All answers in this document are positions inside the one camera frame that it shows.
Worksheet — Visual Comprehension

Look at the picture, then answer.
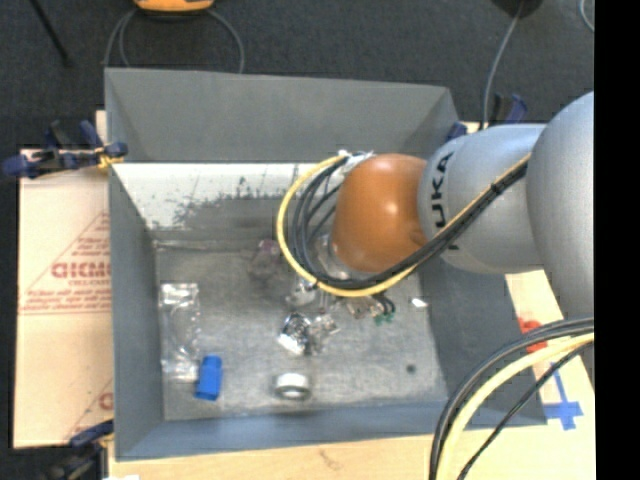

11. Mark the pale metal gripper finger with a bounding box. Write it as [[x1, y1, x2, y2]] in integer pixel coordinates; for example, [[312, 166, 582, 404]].
[[277, 311, 343, 358], [285, 275, 321, 311]]

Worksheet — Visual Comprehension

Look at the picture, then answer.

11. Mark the clear purple-tinted glass thing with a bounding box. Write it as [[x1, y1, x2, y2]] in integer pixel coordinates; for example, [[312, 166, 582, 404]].
[[247, 239, 282, 280]]

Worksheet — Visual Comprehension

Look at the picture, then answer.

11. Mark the blue block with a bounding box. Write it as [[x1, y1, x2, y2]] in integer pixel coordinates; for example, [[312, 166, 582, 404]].
[[193, 354, 224, 402]]

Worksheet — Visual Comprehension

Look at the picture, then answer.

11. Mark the clear plastic packet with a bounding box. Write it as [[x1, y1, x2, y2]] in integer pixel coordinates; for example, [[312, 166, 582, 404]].
[[158, 281, 203, 384]]

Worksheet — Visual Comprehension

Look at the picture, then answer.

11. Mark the grey metal bin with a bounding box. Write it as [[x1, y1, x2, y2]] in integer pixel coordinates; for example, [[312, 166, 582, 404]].
[[103, 67, 547, 462]]

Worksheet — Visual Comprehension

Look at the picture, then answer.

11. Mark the brown cardboard board, red print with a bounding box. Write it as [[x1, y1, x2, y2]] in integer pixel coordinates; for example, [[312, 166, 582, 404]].
[[11, 148, 116, 450]]

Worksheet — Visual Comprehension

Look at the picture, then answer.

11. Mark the silver metal ring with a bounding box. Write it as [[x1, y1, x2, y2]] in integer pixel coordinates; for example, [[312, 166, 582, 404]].
[[273, 372, 313, 401]]

